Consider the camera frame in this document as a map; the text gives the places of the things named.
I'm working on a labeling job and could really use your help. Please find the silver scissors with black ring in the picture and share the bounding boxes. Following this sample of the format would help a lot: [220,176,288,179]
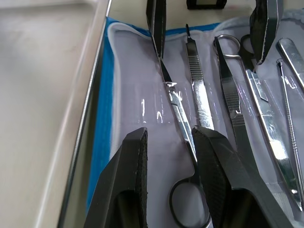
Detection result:
[217,34,304,212]

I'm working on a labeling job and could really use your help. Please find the metal instrument tray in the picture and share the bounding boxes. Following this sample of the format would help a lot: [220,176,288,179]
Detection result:
[0,0,113,228]

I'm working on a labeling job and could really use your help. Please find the black rectangular frame object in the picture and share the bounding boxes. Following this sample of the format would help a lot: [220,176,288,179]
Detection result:
[186,0,227,10]

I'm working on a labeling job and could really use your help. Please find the dark ribbed metal forceps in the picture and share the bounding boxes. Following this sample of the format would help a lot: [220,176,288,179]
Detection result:
[213,37,250,155]

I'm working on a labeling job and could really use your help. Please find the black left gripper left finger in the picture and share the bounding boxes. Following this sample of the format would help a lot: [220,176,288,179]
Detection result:
[83,127,149,228]

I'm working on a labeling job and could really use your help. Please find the blue surgical instrument pack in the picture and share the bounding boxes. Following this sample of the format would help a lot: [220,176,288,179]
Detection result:
[85,6,304,228]

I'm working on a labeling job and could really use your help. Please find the thin metal probe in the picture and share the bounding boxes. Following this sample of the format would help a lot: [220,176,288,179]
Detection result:
[275,58,304,190]

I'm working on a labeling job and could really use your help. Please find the silver scissors with dark rings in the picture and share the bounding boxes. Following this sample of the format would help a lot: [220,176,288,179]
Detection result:
[158,59,212,228]

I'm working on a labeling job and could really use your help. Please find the shiny silver tweezers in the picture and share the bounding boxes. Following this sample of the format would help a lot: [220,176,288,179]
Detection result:
[276,37,304,92]

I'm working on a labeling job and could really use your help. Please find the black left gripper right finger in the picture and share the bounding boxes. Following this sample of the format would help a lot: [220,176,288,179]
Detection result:
[191,125,295,228]

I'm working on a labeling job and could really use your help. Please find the silver scalpel handle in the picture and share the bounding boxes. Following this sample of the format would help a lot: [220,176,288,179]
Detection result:
[184,23,215,131]

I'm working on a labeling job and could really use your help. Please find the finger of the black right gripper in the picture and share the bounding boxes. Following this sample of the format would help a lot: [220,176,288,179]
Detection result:
[145,0,167,59]
[249,0,285,66]

